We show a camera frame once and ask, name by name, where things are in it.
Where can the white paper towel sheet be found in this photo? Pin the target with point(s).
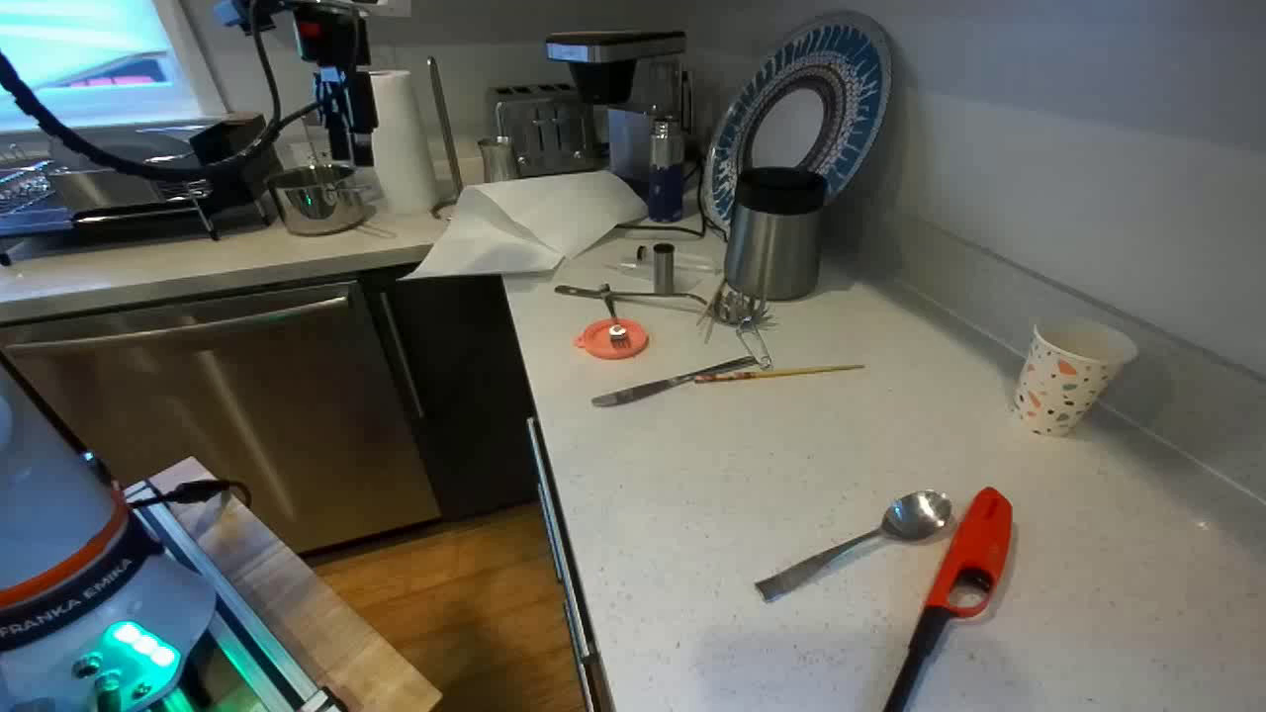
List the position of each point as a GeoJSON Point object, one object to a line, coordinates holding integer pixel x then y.
{"type": "Point", "coordinates": [526, 224]}

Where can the blue bottle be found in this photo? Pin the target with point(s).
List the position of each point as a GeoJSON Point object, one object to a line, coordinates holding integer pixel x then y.
{"type": "Point", "coordinates": [666, 171]}

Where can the small steel pitcher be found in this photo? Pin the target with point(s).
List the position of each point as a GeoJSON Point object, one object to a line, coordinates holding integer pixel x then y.
{"type": "Point", "coordinates": [495, 159]}

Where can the white paper towel roll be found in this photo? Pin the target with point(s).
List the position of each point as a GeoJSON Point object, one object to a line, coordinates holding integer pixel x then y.
{"type": "Point", "coordinates": [402, 141]}

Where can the black and steel coffee maker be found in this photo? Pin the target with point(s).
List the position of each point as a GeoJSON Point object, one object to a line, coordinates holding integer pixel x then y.
{"type": "Point", "coordinates": [617, 80]}

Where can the red and black lighter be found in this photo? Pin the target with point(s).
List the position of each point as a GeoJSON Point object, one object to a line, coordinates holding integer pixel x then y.
{"type": "Point", "coordinates": [977, 538]}

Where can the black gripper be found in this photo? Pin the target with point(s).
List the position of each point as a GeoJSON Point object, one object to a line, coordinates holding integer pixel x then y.
{"type": "Point", "coordinates": [335, 38]}

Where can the dark drawer unit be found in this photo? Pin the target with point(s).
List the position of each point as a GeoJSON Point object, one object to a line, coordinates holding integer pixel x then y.
{"type": "Point", "coordinates": [565, 568]}

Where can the steel carafe with black top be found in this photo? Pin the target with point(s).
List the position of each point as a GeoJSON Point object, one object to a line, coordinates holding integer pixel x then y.
{"type": "Point", "coordinates": [778, 237]}

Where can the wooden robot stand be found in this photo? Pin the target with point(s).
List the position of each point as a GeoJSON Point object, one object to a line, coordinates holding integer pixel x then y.
{"type": "Point", "coordinates": [319, 618]}

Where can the dark corner cabinet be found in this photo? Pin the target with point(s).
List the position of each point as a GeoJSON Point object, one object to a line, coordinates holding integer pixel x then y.
{"type": "Point", "coordinates": [459, 398]}

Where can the steel toaster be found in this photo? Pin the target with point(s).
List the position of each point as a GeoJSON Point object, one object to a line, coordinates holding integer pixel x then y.
{"type": "Point", "coordinates": [542, 126]}

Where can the small steel cup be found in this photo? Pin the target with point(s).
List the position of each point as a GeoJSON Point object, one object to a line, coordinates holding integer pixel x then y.
{"type": "Point", "coordinates": [664, 266]}

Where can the steel dish rack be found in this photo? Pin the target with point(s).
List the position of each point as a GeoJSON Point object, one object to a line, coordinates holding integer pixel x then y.
{"type": "Point", "coordinates": [119, 199]}

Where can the blue patterned decorative plate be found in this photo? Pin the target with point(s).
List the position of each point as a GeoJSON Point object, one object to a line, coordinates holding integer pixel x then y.
{"type": "Point", "coordinates": [853, 71]}

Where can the stainless steel dishwasher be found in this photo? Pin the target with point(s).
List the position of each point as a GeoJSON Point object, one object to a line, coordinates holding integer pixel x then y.
{"type": "Point", "coordinates": [223, 398]}

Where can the orange round lid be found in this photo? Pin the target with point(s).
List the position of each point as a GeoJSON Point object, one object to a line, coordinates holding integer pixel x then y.
{"type": "Point", "coordinates": [610, 340]}

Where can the speckled paper cup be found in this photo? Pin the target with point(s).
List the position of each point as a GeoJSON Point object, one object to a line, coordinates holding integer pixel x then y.
{"type": "Point", "coordinates": [1061, 381]}

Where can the decorated wooden chopstick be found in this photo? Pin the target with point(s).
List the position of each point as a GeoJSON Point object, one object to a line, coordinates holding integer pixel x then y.
{"type": "Point", "coordinates": [803, 371]}

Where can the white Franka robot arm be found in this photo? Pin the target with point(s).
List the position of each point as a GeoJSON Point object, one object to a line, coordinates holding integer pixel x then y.
{"type": "Point", "coordinates": [66, 568]}

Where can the metal paper towel holder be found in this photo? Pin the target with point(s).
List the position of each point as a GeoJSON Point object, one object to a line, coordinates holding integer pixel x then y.
{"type": "Point", "coordinates": [449, 131]}

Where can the steel table knife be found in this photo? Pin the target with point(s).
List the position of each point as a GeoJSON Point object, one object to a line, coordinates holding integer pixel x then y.
{"type": "Point", "coordinates": [657, 385]}

